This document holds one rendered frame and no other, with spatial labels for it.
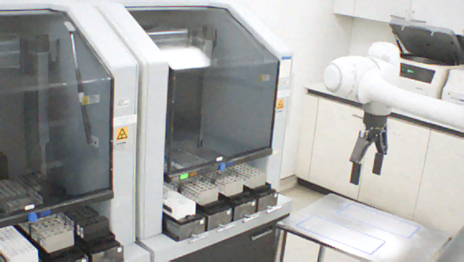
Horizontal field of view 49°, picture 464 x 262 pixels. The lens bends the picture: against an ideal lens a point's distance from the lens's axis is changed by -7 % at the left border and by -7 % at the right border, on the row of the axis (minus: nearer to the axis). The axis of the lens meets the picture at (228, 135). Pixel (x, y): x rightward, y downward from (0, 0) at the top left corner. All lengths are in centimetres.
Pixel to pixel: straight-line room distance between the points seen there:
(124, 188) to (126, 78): 41
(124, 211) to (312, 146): 278
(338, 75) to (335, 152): 306
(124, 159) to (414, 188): 266
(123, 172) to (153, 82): 34
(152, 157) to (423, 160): 248
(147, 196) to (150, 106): 35
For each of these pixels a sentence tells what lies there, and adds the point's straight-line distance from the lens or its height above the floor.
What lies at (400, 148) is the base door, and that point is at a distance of 413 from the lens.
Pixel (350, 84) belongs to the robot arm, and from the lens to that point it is 142.
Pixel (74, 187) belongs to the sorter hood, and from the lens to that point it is 186.
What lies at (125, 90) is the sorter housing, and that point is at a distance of 188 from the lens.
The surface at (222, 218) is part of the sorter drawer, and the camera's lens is 228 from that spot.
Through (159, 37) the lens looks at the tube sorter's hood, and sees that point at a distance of 214.
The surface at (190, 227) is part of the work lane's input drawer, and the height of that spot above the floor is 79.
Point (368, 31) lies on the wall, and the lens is 490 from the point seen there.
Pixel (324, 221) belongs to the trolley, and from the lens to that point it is 224.
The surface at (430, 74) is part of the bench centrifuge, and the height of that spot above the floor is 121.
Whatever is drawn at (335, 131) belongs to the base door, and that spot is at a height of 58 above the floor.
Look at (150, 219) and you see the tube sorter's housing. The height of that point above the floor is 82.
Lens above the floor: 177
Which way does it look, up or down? 17 degrees down
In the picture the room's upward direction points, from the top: 5 degrees clockwise
